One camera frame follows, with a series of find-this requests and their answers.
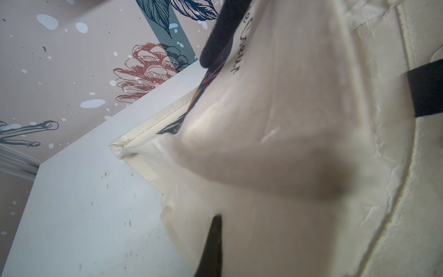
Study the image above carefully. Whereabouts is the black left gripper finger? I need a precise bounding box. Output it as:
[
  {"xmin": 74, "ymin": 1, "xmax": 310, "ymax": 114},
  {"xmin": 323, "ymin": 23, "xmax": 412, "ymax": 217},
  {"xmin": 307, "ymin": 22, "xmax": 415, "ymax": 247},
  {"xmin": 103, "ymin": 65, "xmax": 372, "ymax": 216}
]
[{"xmin": 195, "ymin": 215, "xmax": 223, "ymax": 277}]

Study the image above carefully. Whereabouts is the cream canvas tote bag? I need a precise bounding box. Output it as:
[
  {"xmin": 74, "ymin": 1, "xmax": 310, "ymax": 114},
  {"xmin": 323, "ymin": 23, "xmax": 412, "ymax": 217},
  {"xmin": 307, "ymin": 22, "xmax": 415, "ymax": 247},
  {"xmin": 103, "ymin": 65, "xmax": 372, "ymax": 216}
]
[{"xmin": 110, "ymin": 1, "xmax": 443, "ymax": 277}]

